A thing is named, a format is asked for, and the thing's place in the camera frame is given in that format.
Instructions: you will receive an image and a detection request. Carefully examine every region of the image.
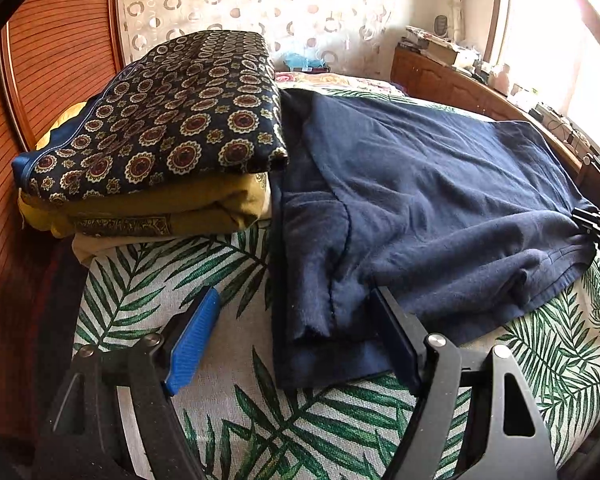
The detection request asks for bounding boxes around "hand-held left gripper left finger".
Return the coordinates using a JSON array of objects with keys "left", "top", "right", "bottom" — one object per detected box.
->
[{"left": 42, "top": 286, "right": 222, "bottom": 480}]

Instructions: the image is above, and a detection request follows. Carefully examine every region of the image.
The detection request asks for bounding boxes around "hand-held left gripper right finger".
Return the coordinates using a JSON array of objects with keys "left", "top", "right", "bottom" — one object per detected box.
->
[{"left": 370, "top": 287, "right": 556, "bottom": 480}]

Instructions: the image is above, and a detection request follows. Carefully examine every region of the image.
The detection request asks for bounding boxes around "navy blue t-shirt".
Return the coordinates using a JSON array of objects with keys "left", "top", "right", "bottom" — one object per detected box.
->
[{"left": 270, "top": 87, "right": 598, "bottom": 391}]

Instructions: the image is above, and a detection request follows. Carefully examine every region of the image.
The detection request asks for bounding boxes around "palm leaf print cloth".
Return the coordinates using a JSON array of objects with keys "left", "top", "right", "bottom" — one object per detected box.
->
[{"left": 72, "top": 87, "right": 600, "bottom": 480}]

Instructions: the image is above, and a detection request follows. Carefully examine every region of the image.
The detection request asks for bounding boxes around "row of small windowsill items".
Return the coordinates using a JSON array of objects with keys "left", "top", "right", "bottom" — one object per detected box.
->
[{"left": 480, "top": 57, "right": 600, "bottom": 166}]

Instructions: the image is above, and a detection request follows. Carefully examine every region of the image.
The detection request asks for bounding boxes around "mustard yellow folded garment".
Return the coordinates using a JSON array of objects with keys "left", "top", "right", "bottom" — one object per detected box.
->
[{"left": 17, "top": 172, "right": 273, "bottom": 238}]

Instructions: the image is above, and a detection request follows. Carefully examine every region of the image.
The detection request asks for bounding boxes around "window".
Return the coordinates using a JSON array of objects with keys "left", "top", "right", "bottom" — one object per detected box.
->
[{"left": 485, "top": 0, "right": 600, "bottom": 131}]

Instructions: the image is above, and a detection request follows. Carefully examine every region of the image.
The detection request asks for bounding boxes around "wooden cabinet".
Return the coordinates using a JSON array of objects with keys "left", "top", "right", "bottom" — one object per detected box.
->
[{"left": 391, "top": 42, "right": 600, "bottom": 201}]

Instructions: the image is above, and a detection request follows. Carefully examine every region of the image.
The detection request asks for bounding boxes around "dark medallion print folded garment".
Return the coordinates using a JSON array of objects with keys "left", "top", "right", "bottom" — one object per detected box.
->
[{"left": 11, "top": 30, "right": 290, "bottom": 202}]

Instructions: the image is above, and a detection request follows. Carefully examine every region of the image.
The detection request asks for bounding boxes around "pile of books and boxes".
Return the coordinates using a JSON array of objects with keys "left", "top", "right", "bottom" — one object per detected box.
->
[{"left": 402, "top": 25, "right": 481, "bottom": 68}]

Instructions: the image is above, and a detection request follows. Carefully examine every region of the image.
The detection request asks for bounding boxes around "yellow plush toy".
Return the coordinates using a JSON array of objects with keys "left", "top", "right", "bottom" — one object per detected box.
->
[{"left": 34, "top": 102, "right": 88, "bottom": 151}]

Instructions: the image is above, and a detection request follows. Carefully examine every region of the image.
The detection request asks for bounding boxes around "floral bedspread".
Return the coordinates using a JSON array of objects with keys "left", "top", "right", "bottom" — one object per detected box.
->
[{"left": 274, "top": 71, "right": 406, "bottom": 96}]

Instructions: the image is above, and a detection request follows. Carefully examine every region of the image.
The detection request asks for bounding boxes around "box of blue items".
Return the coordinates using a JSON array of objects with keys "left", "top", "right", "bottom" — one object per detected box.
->
[{"left": 282, "top": 51, "right": 331, "bottom": 72}]

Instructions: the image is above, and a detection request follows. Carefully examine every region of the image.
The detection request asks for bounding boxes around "slatted wooden panel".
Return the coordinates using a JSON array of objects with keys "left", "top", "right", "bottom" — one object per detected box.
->
[{"left": 0, "top": 0, "right": 126, "bottom": 411}]

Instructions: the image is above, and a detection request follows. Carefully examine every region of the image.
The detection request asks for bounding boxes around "circle pattern lace curtain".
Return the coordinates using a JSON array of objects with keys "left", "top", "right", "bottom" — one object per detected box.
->
[{"left": 115, "top": 0, "right": 406, "bottom": 73}]

